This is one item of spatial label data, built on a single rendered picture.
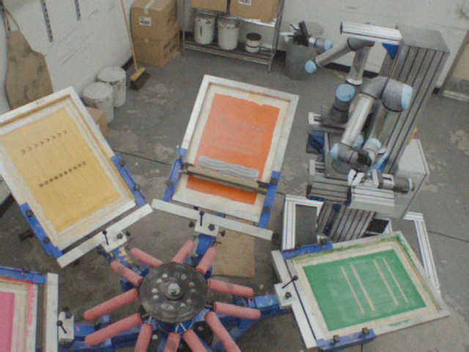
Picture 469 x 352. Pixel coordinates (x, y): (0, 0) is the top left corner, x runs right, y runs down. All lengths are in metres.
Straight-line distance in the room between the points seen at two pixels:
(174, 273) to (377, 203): 1.30
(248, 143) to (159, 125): 2.35
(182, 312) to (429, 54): 1.75
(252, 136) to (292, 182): 1.78
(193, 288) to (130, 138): 2.90
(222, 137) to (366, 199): 0.93
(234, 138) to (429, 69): 1.14
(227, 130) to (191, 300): 1.09
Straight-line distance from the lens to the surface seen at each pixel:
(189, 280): 1.92
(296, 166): 4.40
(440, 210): 4.58
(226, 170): 2.44
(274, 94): 2.56
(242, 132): 2.51
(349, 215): 3.16
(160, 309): 1.86
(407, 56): 2.40
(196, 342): 1.87
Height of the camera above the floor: 2.96
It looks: 46 degrees down
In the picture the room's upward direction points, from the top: 7 degrees clockwise
